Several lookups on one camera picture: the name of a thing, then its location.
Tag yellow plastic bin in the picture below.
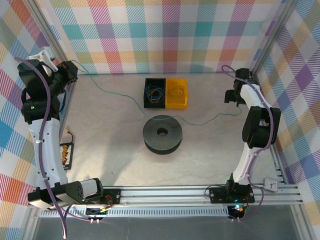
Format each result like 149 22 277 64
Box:
164 78 189 110

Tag thin green cable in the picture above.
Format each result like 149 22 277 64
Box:
70 59 242 126

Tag black cable spool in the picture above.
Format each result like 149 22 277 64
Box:
142 114 183 156

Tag black board with orange connectors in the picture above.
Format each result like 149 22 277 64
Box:
59 141 76 172

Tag black plastic bin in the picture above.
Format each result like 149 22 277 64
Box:
143 77 167 110

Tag small white clock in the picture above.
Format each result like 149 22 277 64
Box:
263 176 280 193

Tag black controller board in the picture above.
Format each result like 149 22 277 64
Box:
228 204 246 220
85 206 109 218

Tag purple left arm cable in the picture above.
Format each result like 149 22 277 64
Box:
13 56 106 239

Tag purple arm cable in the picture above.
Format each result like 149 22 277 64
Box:
221 64 276 222
13 56 106 239

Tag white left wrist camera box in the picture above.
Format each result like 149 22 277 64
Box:
26 46 56 70

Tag aluminium frame post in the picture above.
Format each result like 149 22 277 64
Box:
249 0 300 79
29 0 78 81

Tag aluminium side rail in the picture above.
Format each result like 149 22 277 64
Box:
58 79 77 141
249 74 287 184

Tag thin yellow cable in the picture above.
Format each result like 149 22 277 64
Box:
168 86 186 100

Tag thin orange cable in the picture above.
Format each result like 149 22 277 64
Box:
146 84 165 103

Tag thin blue cable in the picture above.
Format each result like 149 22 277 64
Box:
145 83 165 103

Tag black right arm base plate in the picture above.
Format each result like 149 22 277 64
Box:
209 186 256 204

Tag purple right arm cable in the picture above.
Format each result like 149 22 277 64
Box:
221 64 276 222

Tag aluminium front rail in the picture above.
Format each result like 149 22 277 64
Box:
27 183 305 208

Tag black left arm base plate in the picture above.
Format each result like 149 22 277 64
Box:
82 188 122 206

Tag white slotted cable duct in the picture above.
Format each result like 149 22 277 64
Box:
39 206 230 219

